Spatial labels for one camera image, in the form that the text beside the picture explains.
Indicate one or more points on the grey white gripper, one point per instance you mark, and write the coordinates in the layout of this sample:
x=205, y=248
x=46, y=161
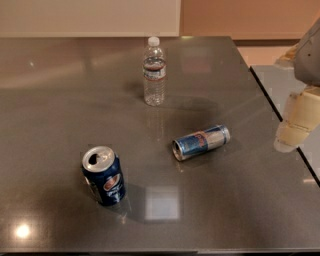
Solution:
x=309, y=56

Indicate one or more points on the slim blue silver pepsi can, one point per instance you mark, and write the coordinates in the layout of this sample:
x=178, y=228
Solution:
x=200, y=142

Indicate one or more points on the upright dark blue pepsi can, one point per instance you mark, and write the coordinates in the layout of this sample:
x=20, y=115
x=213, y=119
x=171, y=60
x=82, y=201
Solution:
x=102, y=171

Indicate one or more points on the grey side table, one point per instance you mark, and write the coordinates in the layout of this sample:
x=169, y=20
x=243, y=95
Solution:
x=277, y=84

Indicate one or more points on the clear plastic water bottle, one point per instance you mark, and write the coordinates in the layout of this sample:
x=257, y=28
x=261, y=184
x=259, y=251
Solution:
x=154, y=72

